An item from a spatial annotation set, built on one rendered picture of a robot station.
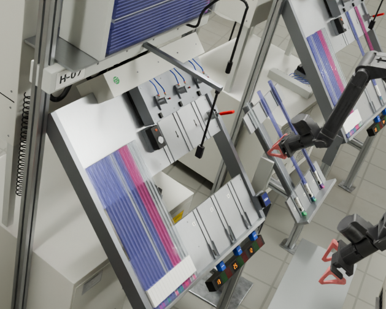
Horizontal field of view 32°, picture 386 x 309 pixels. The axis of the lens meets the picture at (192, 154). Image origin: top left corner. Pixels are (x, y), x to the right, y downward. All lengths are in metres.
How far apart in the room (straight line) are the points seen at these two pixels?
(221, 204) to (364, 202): 1.81
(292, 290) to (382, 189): 1.86
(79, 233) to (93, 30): 0.86
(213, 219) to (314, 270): 0.49
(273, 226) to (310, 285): 1.12
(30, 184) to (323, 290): 1.16
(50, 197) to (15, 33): 0.81
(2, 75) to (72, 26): 0.28
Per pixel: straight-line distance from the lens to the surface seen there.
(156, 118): 2.17
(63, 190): 2.60
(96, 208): 2.01
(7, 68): 2.05
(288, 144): 2.48
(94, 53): 1.91
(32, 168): 2.08
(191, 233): 2.27
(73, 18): 1.93
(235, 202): 2.46
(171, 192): 2.69
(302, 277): 2.59
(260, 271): 3.39
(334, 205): 3.97
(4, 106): 2.13
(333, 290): 2.60
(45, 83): 1.87
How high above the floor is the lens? 2.38
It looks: 37 degrees down
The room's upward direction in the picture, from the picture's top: 16 degrees clockwise
